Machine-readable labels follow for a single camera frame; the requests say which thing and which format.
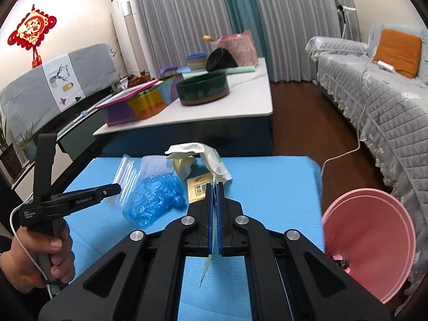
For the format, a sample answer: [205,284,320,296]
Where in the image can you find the clear bubble wrap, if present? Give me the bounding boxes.
[140,155,175,178]

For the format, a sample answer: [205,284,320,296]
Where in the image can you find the brown wooden ornament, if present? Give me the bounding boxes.
[127,71,152,89]

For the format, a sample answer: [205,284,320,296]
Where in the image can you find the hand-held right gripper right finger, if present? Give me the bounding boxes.
[216,182,392,321]

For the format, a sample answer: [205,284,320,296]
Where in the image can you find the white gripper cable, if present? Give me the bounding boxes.
[9,198,54,301]

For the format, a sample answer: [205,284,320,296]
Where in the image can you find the white bag green print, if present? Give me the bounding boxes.
[165,142,233,183]

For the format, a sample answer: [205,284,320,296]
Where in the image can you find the television cabinet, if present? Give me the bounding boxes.
[12,85,125,192]

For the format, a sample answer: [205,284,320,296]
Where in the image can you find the red knot wall decoration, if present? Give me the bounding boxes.
[7,4,57,69]

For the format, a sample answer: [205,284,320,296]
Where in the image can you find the blue plastic glove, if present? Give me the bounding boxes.
[122,174,186,230]

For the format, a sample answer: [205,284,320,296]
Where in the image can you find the grey quilted sofa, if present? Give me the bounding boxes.
[305,23,428,295]

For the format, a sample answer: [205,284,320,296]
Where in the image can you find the purple plastic container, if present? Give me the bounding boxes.
[160,66,181,80]

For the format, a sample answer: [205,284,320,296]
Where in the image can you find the white standing air conditioner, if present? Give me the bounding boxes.
[111,0,142,78]

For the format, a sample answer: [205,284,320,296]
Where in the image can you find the pink patterned bag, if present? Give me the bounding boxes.
[211,30,259,68]

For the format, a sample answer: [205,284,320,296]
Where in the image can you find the plant in teal pot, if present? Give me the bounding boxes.
[17,124,38,162]

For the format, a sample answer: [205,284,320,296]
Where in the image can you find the grey pleated curtain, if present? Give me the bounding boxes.
[247,0,362,83]
[124,0,242,75]

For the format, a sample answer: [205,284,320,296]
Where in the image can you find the white pole stand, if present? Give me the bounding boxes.
[336,4,357,39]

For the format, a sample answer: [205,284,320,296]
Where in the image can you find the clear zip bag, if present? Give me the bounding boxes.
[112,154,143,208]

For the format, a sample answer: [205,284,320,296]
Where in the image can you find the plant in brown pot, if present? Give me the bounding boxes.
[0,113,23,178]

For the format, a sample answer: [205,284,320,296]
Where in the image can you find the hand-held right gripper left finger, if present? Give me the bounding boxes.
[38,183,215,321]

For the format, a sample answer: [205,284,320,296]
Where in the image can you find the black round hat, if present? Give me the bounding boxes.
[205,47,239,73]

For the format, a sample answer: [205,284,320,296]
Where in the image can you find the colourful storage box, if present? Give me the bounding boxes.
[100,76,184,127]

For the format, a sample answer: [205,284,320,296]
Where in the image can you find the pink rimmed lid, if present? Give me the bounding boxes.
[95,75,184,109]

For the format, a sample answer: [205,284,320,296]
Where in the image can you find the stack of pastel bowls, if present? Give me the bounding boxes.
[186,53,210,71]

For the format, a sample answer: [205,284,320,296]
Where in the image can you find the dark green round tin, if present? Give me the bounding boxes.
[176,71,231,106]

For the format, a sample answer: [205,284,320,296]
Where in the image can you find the tan paper packet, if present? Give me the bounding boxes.
[186,174,218,289]

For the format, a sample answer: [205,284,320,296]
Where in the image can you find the white top coffee table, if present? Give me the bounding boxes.
[93,57,274,158]

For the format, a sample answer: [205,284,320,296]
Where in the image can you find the thin decorative branches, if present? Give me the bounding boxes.
[110,42,126,86]

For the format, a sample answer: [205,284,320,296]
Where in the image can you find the mint green tray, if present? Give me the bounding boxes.
[177,64,258,74]

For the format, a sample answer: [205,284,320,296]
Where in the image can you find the orange cushion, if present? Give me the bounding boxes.
[372,28,423,79]

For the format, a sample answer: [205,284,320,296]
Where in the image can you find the blue table mat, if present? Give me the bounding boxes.
[63,155,326,321]

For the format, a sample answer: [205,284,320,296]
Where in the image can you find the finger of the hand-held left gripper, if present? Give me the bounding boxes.
[99,183,122,206]

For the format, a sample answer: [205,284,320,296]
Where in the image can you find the white charger cable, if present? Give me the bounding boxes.
[320,57,382,178]

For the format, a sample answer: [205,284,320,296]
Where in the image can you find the pink plastic bucket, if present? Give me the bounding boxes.
[321,189,417,305]

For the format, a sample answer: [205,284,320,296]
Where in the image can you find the grey television cover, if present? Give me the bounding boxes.
[0,43,117,132]

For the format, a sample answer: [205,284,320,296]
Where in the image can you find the white rod blue joint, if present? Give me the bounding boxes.
[57,105,101,135]

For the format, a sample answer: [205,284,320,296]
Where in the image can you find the teal curtain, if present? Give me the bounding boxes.
[216,0,269,61]

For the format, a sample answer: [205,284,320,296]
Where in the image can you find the person's left hand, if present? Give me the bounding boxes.
[0,223,76,292]

